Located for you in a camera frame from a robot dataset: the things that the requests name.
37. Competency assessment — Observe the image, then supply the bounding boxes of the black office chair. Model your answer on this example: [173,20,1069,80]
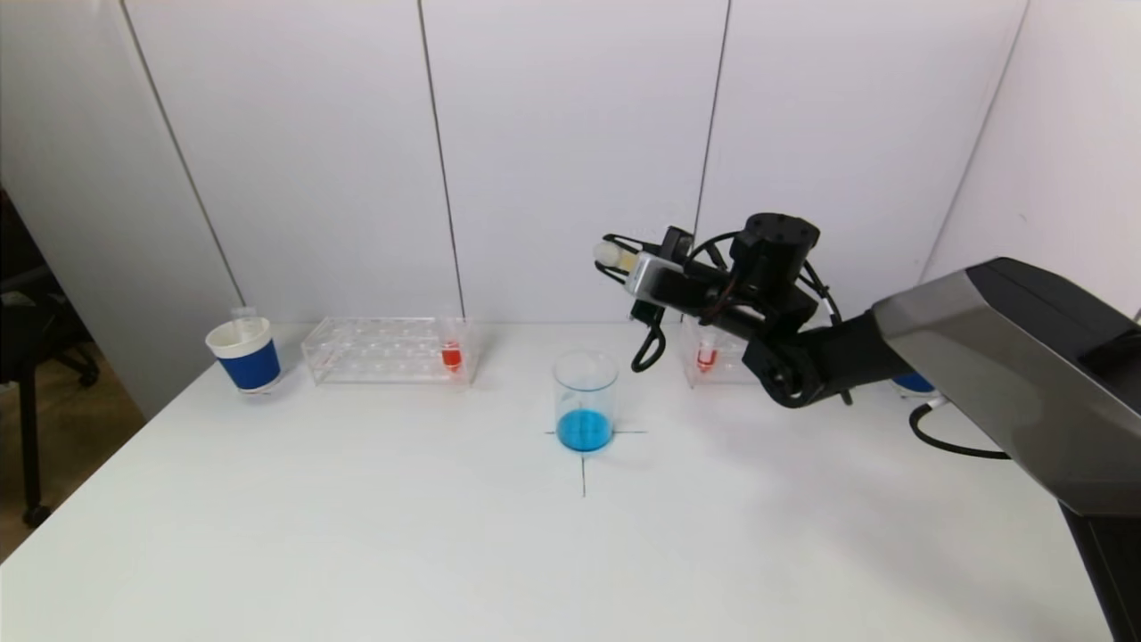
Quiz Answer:
[0,187,102,531]

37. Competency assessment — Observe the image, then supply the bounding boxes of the clear glass beaker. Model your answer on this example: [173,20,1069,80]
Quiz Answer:
[552,351,619,454]

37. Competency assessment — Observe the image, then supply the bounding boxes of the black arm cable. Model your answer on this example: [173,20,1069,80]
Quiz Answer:
[630,234,1013,462]

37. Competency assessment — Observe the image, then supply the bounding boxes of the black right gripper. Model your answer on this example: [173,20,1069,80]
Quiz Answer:
[594,225,734,322]

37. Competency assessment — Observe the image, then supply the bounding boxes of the clear acrylic test tube rack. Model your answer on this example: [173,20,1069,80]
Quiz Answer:
[680,314,759,390]
[301,317,475,388]

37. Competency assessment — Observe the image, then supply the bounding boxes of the red liquid test tube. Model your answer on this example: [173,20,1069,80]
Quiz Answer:
[437,308,465,375]

